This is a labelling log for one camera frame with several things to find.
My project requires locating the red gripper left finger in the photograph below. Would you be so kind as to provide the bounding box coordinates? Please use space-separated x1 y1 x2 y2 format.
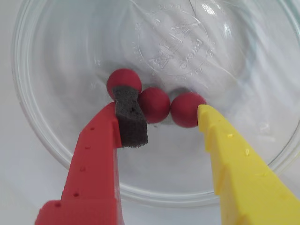
34 85 150 225

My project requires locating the red ball pill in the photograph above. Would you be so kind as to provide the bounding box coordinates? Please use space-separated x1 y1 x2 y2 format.
137 87 171 124
170 91 208 128
106 68 143 101

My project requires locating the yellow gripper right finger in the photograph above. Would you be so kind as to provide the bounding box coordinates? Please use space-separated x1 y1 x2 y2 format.
197 104 300 225

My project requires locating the pale grey tablecloth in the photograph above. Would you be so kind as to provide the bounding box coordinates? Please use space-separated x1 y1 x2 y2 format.
0 0 300 225

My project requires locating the clear glass bowl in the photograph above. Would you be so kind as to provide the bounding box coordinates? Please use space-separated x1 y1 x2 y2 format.
10 0 300 209

